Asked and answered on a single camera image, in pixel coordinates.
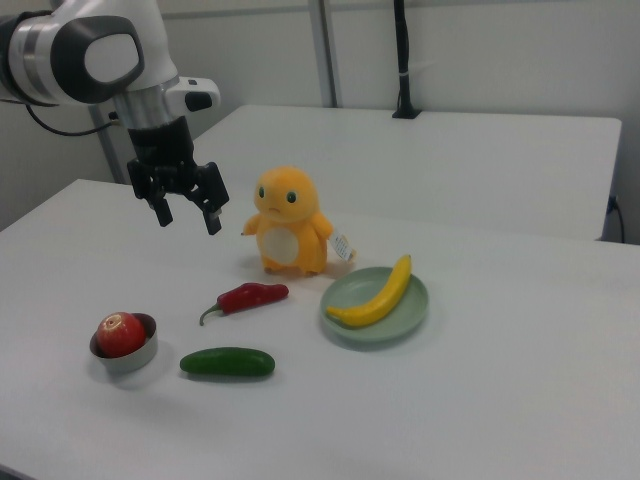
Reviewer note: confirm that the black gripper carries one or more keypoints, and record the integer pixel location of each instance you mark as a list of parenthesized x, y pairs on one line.
[(160, 145)]

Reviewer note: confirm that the green cucumber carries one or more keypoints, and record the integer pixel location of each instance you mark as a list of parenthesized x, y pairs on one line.
[(227, 361)]

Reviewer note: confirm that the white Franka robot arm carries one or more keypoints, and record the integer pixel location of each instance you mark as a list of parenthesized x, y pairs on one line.
[(150, 30)]

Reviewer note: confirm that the small metal bowl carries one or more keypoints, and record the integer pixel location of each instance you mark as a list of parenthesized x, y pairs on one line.
[(141, 358)]

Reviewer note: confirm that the grey metal stand leg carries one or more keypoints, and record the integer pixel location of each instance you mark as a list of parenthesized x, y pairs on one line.
[(112, 155)]

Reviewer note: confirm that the orange plush dinosaur toy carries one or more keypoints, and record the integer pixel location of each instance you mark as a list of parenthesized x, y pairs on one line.
[(285, 200)]

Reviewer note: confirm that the red chili pepper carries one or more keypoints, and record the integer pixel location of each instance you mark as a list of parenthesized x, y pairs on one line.
[(250, 295)]

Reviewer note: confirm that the red apple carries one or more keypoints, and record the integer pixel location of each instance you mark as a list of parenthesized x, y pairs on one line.
[(120, 335)]

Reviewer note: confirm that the light green plate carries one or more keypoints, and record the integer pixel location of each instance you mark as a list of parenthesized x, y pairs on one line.
[(352, 290)]

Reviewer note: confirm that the yellow banana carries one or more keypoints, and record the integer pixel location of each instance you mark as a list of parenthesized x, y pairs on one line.
[(385, 300)]

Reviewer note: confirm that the grey partition frame post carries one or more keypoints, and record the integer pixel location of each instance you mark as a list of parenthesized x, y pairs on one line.
[(328, 50)]

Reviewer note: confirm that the black camera stand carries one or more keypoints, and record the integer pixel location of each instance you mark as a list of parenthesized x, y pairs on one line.
[(402, 50)]

